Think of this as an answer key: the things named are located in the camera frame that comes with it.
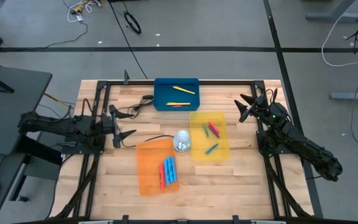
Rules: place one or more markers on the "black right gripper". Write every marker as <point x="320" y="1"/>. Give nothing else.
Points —
<point x="256" y="110"/>

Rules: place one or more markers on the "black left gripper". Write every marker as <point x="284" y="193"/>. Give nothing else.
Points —
<point x="116" y="141"/>

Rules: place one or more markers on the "purple marker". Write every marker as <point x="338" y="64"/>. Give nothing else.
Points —
<point x="213" y="131"/>

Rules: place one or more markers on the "green marker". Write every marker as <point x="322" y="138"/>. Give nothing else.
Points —
<point x="205" y="130"/>

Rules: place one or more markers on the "orange translucent plastic bin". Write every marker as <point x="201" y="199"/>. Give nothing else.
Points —
<point x="149" y="168"/>

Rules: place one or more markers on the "teal marker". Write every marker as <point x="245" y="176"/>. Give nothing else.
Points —
<point x="212" y="148"/>

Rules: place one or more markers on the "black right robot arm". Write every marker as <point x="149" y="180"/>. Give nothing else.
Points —
<point x="306" y="149"/>

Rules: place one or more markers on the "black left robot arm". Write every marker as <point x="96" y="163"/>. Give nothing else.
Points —
<point x="57" y="126"/>

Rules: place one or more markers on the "blue plastic bin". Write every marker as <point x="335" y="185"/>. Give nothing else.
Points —
<point x="162" y="93"/>

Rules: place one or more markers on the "white bulb chrome lamp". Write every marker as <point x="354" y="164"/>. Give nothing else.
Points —
<point x="182" y="138"/>

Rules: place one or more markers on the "yellow translucent plastic bin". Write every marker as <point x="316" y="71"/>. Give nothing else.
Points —
<point x="197" y="149"/>

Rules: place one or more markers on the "black desk leg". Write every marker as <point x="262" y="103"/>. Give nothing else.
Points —
<point x="42" y="152"/>

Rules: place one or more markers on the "black beam with light strips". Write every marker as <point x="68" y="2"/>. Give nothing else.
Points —
<point x="154" y="222"/>

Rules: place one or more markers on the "grey table foot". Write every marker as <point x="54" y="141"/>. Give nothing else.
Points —
<point x="334" y="16"/>
<point x="353" y="96"/>

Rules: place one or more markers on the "black desk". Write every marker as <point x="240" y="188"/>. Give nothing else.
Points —
<point x="11" y="93"/>

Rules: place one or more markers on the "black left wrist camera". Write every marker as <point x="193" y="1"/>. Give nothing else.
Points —
<point x="107" y="124"/>

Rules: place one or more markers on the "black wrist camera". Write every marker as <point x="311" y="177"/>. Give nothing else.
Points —
<point x="264" y="102"/>
<point x="107" y="124"/>

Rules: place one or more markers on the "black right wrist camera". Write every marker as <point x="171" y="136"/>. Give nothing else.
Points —
<point x="264" y="102"/>

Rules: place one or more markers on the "black metal table frame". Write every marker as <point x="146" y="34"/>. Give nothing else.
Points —
<point x="261" y="150"/>

